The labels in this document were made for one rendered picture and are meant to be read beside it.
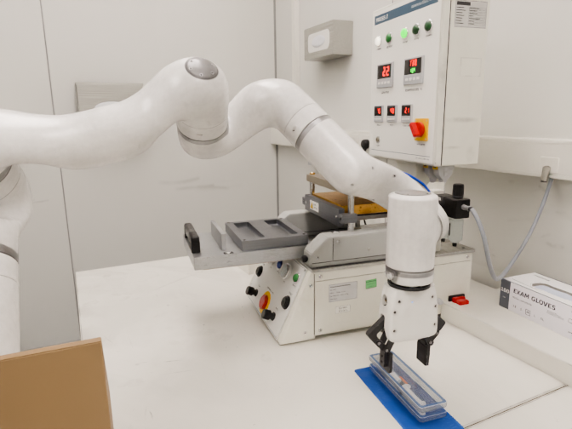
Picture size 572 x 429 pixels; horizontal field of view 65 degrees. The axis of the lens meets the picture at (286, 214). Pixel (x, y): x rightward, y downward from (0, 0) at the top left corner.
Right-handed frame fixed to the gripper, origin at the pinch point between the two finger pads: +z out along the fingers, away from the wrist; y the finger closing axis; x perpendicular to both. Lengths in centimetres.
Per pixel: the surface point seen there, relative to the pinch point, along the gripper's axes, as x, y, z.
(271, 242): 32.9, -16.2, -15.5
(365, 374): 8.9, -3.3, 7.9
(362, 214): 33.3, 7.6, -20.4
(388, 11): 51, 23, -72
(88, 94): 173, -66, -55
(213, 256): 31.6, -30.4, -13.8
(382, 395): 1.6, -3.5, 7.9
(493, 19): 49, 57, -72
